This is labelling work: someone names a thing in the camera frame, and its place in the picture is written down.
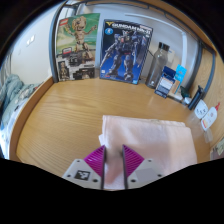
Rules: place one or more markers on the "green toy figure box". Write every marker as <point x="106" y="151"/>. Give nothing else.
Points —
<point x="77" y="46"/>

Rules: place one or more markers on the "black electric shaver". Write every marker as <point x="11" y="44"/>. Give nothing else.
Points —
<point x="195" y="97"/>

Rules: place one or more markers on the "teal blanket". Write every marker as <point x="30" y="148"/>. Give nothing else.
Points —
<point x="13" y="91"/>

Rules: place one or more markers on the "blue robot model kit box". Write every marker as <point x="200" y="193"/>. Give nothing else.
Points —
<point x="125" y="51"/>

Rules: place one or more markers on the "bed with checked sheet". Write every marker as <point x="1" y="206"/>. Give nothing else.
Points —
<point x="6" y="140"/>

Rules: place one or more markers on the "white wall switch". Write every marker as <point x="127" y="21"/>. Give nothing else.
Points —
<point x="30" y="40"/>

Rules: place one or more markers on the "green patterned cloth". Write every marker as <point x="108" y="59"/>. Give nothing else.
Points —
<point x="220" y="146"/>

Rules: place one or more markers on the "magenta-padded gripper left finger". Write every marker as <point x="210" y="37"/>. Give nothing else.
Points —
<point x="87" y="173"/>

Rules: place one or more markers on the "dark blue small box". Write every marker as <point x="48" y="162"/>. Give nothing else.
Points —
<point x="164" y="83"/>

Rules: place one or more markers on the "pale pink towel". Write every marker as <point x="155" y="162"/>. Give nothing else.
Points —
<point x="150" y="140"/>

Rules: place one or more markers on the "white bottle with red cap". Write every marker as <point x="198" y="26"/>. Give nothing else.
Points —
<point x="209" y="119"/>

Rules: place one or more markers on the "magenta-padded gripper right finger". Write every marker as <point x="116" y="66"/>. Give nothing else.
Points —
<point x="140" y="171"/>

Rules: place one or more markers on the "light blue small box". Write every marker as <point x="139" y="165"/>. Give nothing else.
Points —
<point x="181" y="75"/>

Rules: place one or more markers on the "dark green round case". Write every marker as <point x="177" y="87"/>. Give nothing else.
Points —
<point x="185" y="92"/>

